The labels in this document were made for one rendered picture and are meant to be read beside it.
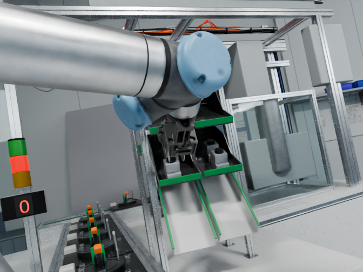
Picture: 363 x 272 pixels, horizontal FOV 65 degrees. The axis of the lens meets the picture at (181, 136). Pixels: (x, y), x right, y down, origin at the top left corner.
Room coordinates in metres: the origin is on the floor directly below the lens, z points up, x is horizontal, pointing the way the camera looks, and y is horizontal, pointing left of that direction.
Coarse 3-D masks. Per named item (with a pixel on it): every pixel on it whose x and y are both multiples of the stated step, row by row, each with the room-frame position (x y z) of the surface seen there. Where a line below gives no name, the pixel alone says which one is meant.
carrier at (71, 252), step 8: (104, 240) 1.16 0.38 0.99; (112, 240) 1.14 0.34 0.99; (64, 248) 1.15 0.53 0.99; (72, 248) 1.14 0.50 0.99; (80, 248) 1.06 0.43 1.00; (88, 248) 1.08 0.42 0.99; (104, 248) 1.05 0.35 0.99; (112, 248) 1.08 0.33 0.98; (120, 248) 1.08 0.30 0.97; (128, 248) 1.06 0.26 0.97; (64, 256) 1.11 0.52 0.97; (72, 256) 1.09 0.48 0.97; (80, 256) 1.04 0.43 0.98; (88, 256) 1.03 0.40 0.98; (112, 256) 1.00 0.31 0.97; (64, 264) 1.01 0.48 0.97
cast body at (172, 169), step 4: (164, 160) 0.89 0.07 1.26; (168, 160) 0.87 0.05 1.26; (172, 160) 0.87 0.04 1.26; (176, 160) 0.88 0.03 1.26; (164, 164) 0.88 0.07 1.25; (168, 164) 0.86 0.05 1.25; (172, 164) 0.87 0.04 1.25; (176, 164) 0.87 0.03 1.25; (164, 168) 0.91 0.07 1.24; (168, 168) 0.87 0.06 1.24; (172, 168) 0.87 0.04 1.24; (176, 168) 0.87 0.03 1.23; (168, 172) 0.87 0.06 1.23; (172, 172) 0.88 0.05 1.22; (176, 172) 0.88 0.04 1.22; (180, 172) 0.87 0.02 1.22; (168, 176) 0.86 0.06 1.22; (172, 176) 0.87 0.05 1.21; (176, 176) 0.87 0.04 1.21
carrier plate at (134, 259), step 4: (132, 252) 1.01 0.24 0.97; (120, 256) 0.99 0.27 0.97; (132, 256) 0.96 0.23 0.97; (136, 256) 0.96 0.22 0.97; (124, 260) 0.94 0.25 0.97; (128, 260) 0.94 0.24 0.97; (132, 260) 0.93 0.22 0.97; (136, 260) 0.92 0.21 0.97; (128, 264) 0.90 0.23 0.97; (132, 264) 0.89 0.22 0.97; (136, 264) 0.88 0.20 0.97; (140, 264) 0.88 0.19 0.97; (76, 268) 0.95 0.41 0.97; (128, 268) 0.86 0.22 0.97; (132, 268) 0.86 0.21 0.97; (136, 268) 0.85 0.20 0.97; (140, 268) 0.85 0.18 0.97; (144, 268) 0.84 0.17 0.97
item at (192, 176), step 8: (152, 136) 1.09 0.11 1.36; (152, 144) 1.10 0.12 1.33; (152, 152) 0.97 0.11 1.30; (160, 152) 1.10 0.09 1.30; (152, 160) 0.99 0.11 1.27; (160, 160) 1.03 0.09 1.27; (184, 160) 1.02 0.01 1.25; (192, 160) 0.96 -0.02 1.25; (160, 168) 0.97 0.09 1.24; (184, 168) 0.96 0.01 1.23; (192, 168) 0.95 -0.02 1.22; (160, 176) 0.92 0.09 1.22; (184, 176) 0.87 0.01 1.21; (192, 176) 0.88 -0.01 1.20; (200, 176) 0.89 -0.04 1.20; (160, 184) 0.86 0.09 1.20; (168, 184) 0.87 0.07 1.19; (176, 184) 0.88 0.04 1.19
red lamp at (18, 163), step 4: (16, 156) 0.88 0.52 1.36; (20, 156) 0.89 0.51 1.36; (24, 156) 0.90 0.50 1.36; (12, 160) 0.88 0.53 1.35; (16, 160) 0.88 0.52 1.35; (20, 160) 0.89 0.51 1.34; (24, 160) 0.90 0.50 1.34; (12, 164) 0.88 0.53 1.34; (16, 164) 0.88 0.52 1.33; (20, 164) 0.89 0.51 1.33; (24, 164) 0.89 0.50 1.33; (28, 164) 0.91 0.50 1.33; (12, 168) 0.88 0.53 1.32; (16, 168) 0.88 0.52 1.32; (20, 168) 0.88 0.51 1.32; (24, 168) 0.89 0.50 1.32; (28, 168) 0.91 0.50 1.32; (12, 172) 0.89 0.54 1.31
